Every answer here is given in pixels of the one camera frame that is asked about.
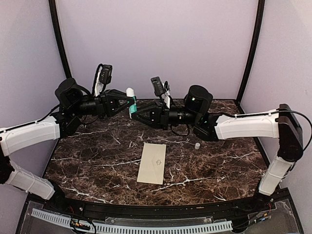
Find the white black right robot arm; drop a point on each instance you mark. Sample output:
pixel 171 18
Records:
pixel 279 123

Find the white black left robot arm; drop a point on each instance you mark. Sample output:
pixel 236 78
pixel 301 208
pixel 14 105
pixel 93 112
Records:
pixel 75 102

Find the black front rail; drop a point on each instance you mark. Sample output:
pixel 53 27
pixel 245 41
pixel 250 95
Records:
pixel 101 211

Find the cream paper envelope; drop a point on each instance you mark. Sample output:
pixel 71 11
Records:
pixel 151 169

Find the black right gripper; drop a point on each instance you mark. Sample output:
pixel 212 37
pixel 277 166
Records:
pixel 159 115

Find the black right frame post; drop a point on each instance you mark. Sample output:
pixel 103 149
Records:
pixel 252 51

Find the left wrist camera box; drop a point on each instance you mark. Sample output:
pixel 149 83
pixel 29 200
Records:
pixel 106 74

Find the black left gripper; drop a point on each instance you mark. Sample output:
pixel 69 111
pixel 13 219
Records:
pixel 108 104

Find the white slotted cable duct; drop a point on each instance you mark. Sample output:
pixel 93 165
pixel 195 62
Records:
pixel 103 228

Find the white glue stick cap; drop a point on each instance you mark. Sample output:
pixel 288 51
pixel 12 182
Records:
pixel 197 145

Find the green white glue stick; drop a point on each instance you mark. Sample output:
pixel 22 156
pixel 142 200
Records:
pixel 133 107

